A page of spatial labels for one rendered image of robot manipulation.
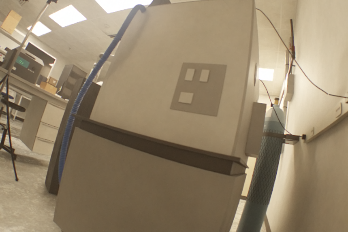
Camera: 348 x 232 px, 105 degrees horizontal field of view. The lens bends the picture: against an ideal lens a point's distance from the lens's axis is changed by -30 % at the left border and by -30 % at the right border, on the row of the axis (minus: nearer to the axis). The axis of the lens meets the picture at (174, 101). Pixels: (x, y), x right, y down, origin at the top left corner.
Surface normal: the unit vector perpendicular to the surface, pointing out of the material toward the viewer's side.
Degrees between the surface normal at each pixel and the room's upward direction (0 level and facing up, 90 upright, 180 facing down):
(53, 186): 90
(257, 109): 90
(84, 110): 90
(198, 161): 90
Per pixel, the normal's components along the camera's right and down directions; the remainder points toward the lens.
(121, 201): -0.40, -0.35
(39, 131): 0.88, 0.12
